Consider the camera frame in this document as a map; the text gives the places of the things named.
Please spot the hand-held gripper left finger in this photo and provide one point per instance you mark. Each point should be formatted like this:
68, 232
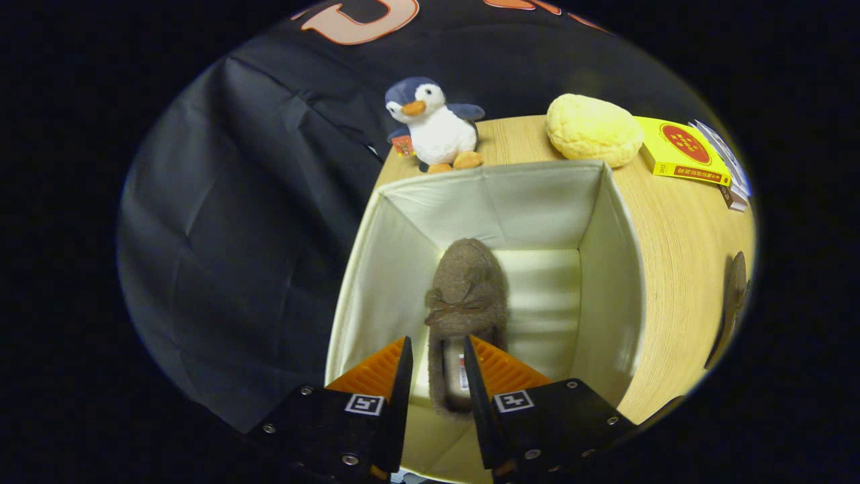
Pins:
402, 403

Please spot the yellow bread-shaped plush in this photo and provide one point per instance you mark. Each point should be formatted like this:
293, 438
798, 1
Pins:
594, 131

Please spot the blue white penguin plush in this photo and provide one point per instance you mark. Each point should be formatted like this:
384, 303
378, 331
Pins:
440, 131

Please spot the beige fabric storage box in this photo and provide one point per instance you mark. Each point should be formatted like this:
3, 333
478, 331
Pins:
537, 215

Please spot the brown fuzzy shoe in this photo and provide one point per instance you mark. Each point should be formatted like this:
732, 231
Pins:
734, 302
467, 282

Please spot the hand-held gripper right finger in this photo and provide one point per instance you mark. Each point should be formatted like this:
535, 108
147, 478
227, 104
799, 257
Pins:
478, 410

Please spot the white book with brown spine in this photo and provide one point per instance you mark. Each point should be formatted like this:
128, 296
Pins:
734, 199

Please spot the yellow book with red circle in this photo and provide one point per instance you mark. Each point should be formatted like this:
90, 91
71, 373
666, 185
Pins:
678, 151

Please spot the white illustrated book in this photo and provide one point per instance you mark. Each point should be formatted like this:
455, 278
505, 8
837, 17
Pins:
729, 158

